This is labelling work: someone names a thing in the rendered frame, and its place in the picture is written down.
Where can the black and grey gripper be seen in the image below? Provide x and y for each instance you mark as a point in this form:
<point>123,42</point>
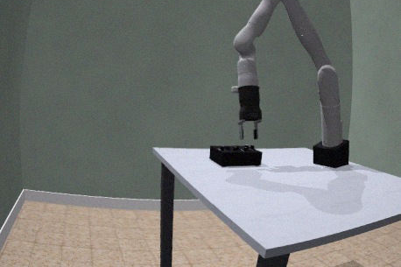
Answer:
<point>249,101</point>

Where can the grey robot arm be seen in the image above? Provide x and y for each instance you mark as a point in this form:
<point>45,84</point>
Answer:
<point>327,76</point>

